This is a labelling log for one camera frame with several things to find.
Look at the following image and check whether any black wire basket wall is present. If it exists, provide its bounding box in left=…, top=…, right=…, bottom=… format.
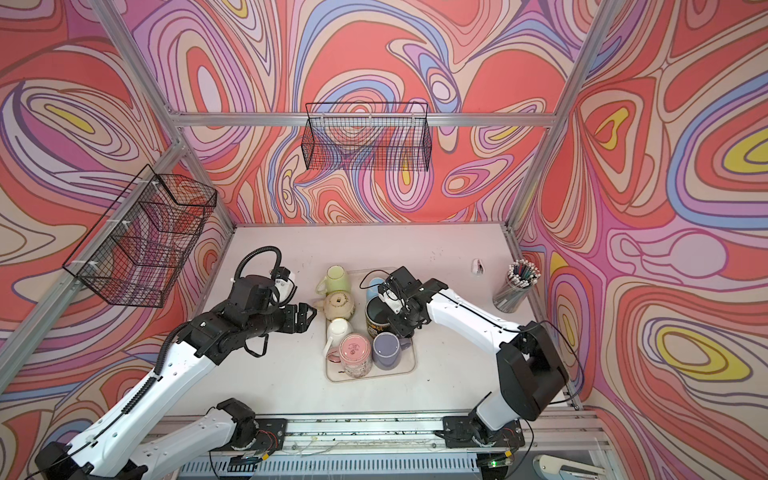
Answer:
left=62, top=165, right=218, bottom=308
left=301, top=101, right=432, bottom=171

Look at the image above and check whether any pink patterned mug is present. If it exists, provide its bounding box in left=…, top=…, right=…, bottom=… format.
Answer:
left=326, top=333, right=373, bottom=378

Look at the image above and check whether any light blue mug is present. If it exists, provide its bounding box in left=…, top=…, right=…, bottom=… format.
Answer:
left=365, top=278, right=384, bottom=302

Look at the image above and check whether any pen holder with pens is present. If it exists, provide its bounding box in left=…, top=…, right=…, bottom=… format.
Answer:
left=492, top=259, right=541, bottom=313

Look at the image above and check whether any white device bottom right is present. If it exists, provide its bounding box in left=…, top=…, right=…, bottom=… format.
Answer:
left=532, top=454, right=606, bottom=480

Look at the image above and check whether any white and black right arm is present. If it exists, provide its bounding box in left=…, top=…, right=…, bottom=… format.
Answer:
left=370, top=266, right=570, bottom=448

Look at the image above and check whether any beige plastic tray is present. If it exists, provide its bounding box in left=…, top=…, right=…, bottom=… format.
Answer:
left=325, top=270, right=417, bottom=383

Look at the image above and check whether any light green mug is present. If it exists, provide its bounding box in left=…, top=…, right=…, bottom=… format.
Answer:
left=315, top=265, right=351, bottom=296

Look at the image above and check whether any white small mug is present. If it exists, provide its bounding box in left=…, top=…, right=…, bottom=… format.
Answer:
left=323, top=318, right=353, bottom=363

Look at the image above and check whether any black wire basket back wall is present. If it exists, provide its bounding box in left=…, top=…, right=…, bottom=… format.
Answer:
left=301, top=101, right=432, bottom=171

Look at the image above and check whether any black wire basket left wall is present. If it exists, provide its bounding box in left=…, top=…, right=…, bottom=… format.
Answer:
left=62, top=165, right=218, bottom=308

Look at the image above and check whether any cream speckled round mug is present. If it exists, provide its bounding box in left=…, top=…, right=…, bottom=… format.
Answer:
left=312, top=291, right=356, bottom=322

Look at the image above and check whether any purple mug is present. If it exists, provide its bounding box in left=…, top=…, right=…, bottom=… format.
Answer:
left=372, top=332, right=412, bottom=370

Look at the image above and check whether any black skull mug red inside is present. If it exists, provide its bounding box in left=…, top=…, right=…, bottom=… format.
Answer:
left=366, top=297, right=397, bottom=338

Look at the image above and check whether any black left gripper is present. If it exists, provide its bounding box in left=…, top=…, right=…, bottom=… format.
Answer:
left=243, top=300, right=319, bottom=342

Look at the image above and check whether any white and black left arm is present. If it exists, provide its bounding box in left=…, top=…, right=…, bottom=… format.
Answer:
left=35, top=275, right=317, bottom=479

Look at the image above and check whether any small white pink object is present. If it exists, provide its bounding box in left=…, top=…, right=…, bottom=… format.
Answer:
left=471, top=258, right=484, bottom=276

